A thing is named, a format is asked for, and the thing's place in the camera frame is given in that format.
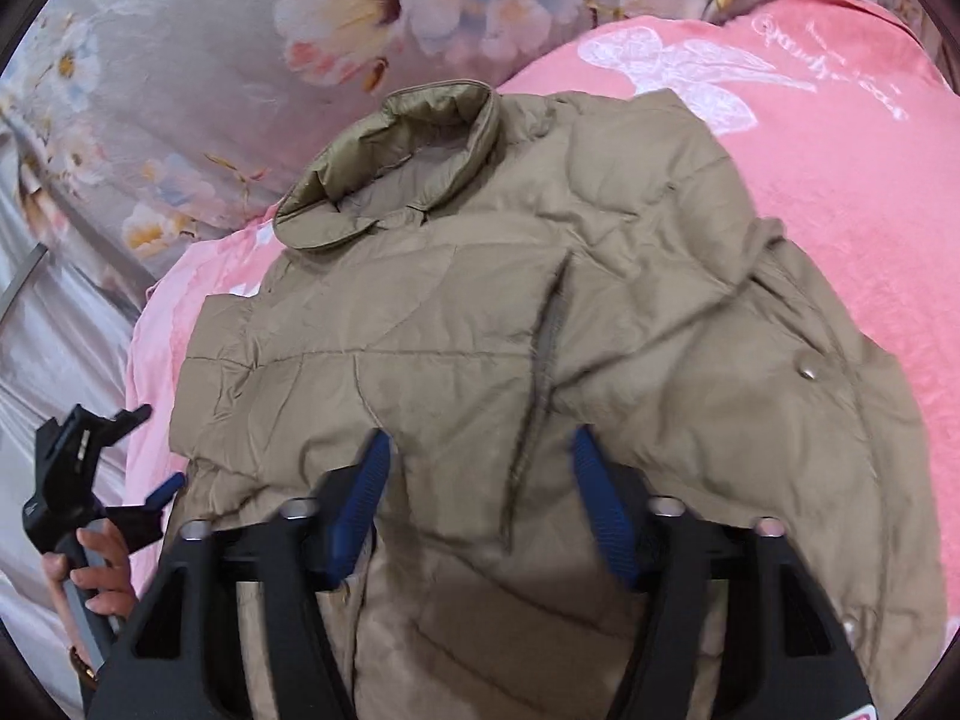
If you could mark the person's left hand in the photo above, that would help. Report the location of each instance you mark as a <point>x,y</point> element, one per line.
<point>105,577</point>

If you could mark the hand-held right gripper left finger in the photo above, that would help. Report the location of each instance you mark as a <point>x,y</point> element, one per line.
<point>366,495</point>

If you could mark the khaki puffer jacket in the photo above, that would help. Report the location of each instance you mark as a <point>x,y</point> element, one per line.
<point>465,315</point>

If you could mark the metal bar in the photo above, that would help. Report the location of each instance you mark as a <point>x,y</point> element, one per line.
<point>22,279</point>

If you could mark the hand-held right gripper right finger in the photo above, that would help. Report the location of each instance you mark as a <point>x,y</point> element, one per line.
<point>604,510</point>

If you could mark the grey floral quilt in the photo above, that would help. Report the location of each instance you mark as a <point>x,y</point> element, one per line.
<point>187,90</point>

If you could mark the pink printed blanket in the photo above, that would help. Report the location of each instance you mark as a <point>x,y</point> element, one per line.
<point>825,202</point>

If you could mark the silver satin cloth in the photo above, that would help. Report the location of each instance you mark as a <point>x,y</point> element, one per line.
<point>60,360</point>

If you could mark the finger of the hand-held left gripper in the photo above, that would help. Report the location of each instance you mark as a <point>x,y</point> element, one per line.
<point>127,420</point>
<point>166,490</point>

